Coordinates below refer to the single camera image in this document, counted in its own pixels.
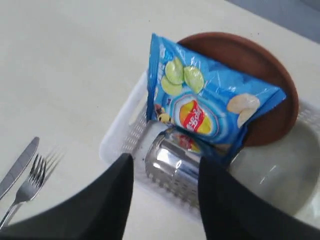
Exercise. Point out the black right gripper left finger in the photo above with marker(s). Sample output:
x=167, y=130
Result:
x=98, y=212

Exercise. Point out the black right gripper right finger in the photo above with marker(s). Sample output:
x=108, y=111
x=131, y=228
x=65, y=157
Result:
x=229, y=211

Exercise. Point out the silver metal fork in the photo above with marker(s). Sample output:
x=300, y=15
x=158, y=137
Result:
x=41, y=169

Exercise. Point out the silver table knife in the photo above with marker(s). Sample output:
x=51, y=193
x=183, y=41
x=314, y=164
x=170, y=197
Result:
x=18, y=167

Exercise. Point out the grey ceramic bowl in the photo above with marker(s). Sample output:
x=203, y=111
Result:
x=285, y=173

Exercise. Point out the silver metal cup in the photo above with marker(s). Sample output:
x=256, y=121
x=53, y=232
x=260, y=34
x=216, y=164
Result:
x=174, y=151

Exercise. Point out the white perforated plastic basket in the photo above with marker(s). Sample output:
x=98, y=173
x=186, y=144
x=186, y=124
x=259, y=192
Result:
x=124, y=135

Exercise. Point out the blue chips bag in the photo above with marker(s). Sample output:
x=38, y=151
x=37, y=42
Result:
x=201, y=95

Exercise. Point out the brown round plate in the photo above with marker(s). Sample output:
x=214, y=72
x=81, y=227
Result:
x=278, y=117

